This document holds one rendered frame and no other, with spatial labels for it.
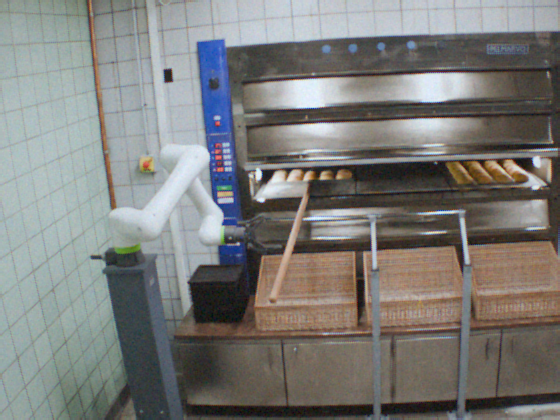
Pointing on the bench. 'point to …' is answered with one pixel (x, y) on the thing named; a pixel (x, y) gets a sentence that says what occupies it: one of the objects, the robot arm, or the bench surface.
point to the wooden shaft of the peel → (289, 248)
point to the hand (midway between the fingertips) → (278, 233)
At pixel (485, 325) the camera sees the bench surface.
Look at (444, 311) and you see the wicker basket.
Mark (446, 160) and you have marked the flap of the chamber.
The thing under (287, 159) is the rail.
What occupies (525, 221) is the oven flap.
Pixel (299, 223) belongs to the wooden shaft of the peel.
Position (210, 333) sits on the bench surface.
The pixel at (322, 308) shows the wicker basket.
